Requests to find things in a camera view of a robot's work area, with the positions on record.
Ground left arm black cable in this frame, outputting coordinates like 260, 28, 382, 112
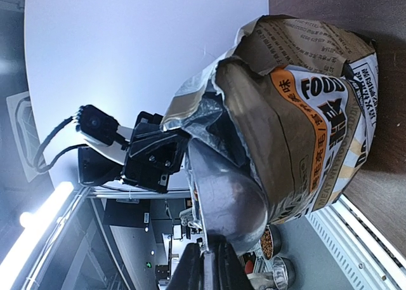
36, 117, 83, 173

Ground empty steel bowl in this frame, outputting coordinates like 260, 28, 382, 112
272, 256, 296, 290

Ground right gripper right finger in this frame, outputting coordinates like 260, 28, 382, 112
217, 242, 251, 290

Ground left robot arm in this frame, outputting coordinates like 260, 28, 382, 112
75, 105, 190, 194

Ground steel bowl with kibble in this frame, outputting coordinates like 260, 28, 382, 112
259, 225, 282, 260

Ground metal scoop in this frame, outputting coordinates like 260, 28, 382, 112
187, 138, 270, 290

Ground fluorescent tube light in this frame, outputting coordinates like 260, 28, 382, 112
19, 181, 74, 228

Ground pet food bag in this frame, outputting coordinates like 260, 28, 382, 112
161, 15, 378, 224

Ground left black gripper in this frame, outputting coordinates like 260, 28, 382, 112
121, 112, 189, 194

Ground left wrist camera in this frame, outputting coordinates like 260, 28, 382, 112
74, 105, 132, 165

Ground front aluminium rail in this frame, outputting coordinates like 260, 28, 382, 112
306, 196, 405, 289

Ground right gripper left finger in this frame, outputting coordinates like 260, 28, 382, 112
166, 243, 202, 290

